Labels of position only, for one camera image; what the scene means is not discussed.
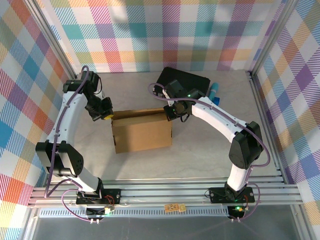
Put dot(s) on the aluminium frame post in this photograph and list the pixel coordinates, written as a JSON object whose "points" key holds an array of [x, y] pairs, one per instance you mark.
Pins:
{"points": [[50, 37], [275, 32]]}

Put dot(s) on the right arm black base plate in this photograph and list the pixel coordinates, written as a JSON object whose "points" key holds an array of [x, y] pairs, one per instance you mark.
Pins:
{"points": [[216, 195]]}

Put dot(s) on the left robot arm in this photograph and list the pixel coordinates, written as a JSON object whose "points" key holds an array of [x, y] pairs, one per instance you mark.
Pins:
{"points": [[67, 112]]}

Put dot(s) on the small yellow tag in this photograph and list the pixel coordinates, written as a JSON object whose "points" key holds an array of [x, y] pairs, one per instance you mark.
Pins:
{"points": [[182, 207]]}

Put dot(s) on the small brown circuit board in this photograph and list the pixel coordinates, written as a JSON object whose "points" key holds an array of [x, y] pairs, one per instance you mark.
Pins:
{"points": [[171, 207]]}

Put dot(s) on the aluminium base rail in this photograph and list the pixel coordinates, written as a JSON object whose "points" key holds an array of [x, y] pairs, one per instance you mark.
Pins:
{"points": [[162, 191]]}

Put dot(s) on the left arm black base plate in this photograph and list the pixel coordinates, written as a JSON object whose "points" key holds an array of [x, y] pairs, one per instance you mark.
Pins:
{"points": [[113, 196]]}

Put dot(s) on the turquoise marker pen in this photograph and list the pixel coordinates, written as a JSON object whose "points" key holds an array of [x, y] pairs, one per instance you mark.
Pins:
{"points": [[214, 90]]}

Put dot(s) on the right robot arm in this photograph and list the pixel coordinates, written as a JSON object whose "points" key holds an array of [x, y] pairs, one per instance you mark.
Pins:
{"points": [[217, 117]]}

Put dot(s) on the brown cardboard box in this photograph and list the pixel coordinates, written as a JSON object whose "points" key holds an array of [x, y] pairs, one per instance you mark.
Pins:
{"points": [[142, 132]]}

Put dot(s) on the small blue cap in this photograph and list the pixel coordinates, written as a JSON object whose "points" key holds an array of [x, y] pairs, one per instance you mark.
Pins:
{"points": [[217, 101]]}

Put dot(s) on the black rectangular case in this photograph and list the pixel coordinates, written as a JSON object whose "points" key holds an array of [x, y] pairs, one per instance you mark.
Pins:
{"points": [[195, 80]]}

